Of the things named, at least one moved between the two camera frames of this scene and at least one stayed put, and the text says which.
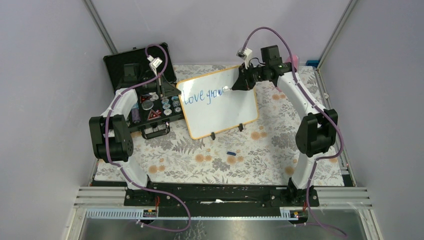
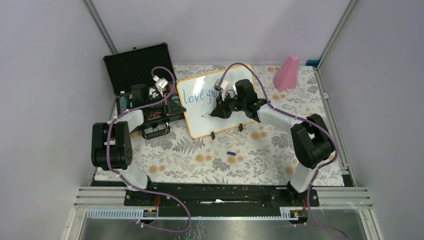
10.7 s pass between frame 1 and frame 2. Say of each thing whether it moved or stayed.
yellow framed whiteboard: stayed
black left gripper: moved
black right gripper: moved
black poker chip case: stayed
